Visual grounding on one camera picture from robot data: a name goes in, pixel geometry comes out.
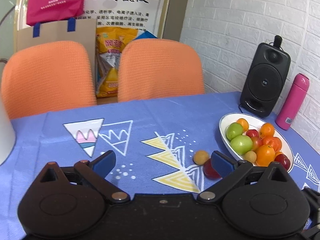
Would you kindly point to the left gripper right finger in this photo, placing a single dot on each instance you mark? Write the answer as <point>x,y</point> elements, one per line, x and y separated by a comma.
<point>233,174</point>

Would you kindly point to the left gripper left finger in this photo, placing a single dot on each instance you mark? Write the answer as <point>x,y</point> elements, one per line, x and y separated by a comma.
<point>93,173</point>

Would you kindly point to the large green fruit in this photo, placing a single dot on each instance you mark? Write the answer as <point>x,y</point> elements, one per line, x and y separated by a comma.
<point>241,144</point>

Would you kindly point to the big orange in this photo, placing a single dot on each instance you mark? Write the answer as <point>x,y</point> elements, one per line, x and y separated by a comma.
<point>265,155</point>

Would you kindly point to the dark red plum front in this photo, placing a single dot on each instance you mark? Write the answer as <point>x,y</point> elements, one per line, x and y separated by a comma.
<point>209,172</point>

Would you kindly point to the dark red plum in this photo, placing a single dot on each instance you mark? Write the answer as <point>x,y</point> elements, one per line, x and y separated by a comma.
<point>209,172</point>
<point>284,160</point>

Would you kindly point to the brown longan front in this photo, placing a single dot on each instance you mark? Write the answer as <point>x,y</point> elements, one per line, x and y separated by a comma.
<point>250,156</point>

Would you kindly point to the brown longan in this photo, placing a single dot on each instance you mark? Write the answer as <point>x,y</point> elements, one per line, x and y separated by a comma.
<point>200,157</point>
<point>250,156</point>

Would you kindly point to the brown longan back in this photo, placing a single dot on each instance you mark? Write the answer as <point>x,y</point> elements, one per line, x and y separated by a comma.
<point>200,157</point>

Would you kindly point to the red yellow peach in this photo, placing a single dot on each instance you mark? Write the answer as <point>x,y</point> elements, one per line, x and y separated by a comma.
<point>257,142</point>

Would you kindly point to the green fruit in plate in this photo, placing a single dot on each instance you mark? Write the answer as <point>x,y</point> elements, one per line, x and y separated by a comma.
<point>234,129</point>

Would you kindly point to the small red fruit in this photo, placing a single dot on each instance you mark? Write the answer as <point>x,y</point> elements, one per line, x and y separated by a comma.
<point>252,133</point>

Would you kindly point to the small kumquat in plate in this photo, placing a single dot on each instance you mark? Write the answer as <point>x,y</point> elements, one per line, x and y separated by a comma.
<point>243,122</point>

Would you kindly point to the dark red plum back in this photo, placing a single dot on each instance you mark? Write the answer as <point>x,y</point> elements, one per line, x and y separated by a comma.
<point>284,160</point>

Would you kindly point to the red-orange tangerine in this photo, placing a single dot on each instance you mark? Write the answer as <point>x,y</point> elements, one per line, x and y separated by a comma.
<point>274,142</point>

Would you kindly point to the white oval plate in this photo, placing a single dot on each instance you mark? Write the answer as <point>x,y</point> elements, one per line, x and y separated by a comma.
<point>254,123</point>

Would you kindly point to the orange left of pile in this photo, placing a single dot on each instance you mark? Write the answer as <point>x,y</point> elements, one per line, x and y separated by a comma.
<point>266,130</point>

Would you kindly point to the blue patterned tablecloth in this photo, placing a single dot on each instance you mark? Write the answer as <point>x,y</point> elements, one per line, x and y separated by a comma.
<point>42,196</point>

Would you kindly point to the pink thermos bottle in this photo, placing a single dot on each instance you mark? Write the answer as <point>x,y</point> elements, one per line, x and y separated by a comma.
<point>293,101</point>

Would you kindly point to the white cylinder container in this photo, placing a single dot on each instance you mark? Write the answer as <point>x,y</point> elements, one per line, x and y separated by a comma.
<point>7,134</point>

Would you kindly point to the black speaker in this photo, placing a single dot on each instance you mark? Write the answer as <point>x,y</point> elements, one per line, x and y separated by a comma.
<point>265,80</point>

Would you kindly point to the left orange chair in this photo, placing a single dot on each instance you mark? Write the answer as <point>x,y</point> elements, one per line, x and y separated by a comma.
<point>49,77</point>

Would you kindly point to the orange chair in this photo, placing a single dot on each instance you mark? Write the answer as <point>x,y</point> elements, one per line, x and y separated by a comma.
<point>49,77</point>
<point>152,68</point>

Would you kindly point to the right orange chair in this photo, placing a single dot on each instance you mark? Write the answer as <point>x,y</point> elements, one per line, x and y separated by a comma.
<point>152,68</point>

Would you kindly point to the yellow plastic bag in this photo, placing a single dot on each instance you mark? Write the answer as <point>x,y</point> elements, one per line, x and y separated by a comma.
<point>110,43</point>

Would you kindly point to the black microphone on speaker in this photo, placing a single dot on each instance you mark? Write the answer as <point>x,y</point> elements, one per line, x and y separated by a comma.
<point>277,41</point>

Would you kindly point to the brown paper bag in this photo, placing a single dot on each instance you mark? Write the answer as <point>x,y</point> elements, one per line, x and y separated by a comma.
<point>82,31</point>

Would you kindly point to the framed chinese poster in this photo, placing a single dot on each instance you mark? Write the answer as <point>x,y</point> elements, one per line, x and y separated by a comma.
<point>141,14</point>

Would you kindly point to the magenta tote bag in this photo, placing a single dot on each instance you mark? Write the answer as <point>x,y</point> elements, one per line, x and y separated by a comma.
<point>42,11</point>

